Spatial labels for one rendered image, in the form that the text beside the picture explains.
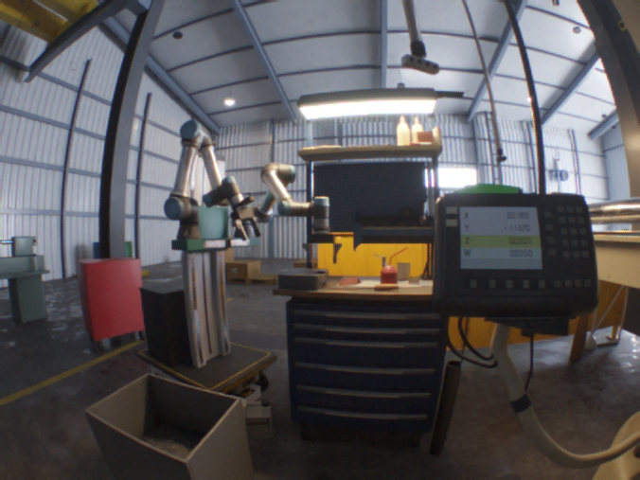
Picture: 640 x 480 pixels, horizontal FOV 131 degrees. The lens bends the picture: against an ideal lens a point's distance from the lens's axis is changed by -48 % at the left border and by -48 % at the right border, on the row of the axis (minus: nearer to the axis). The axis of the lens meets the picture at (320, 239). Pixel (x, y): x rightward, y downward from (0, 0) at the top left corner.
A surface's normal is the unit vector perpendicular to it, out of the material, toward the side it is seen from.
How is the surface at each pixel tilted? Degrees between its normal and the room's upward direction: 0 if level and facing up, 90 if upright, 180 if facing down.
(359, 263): 90
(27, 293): 90
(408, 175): 90
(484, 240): 70
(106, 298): 90
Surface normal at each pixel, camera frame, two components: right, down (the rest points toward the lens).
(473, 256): -0.40, -0.31
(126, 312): 0.88, 0.00
